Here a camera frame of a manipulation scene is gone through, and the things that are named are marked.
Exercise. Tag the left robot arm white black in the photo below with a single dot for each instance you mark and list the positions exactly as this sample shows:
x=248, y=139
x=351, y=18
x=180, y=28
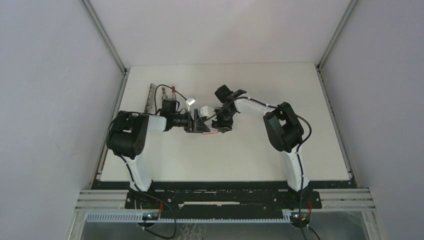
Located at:
x=127, y=134

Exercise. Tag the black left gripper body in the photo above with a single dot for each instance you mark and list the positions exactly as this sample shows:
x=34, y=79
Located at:
x=190, y=123

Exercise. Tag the right aluminium frame post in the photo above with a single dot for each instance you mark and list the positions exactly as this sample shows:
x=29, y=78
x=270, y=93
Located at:
x=337, y=33

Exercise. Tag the red white staple box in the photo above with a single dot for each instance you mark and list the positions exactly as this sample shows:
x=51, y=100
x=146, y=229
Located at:
x=211, y=131

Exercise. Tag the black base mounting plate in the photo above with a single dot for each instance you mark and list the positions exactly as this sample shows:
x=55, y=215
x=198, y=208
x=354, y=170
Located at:
x=225, y=211

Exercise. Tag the black and grey large stapler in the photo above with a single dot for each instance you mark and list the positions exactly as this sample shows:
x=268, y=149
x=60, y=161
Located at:
x=150, y=99

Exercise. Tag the beige small stapler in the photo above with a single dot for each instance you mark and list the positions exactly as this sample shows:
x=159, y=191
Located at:
x=163, y=93

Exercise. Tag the white cable duct strip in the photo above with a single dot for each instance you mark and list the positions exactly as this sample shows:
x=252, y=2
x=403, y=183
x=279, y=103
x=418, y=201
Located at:
x=132, y=217

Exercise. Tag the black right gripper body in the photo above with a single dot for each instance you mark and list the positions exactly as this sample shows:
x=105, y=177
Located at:
x=224, y=120

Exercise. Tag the aluminium frame corner post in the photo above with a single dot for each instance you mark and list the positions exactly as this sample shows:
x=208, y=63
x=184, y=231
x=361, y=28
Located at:
x=102, y=32

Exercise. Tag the aluminium front rail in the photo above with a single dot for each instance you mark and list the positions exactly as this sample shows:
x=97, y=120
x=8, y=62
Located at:
x=278, y=199

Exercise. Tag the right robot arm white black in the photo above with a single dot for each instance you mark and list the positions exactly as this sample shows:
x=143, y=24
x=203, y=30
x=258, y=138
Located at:
x=283, y=127

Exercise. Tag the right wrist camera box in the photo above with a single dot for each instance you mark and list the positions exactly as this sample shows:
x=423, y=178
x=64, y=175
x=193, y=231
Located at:
x=208, y=112

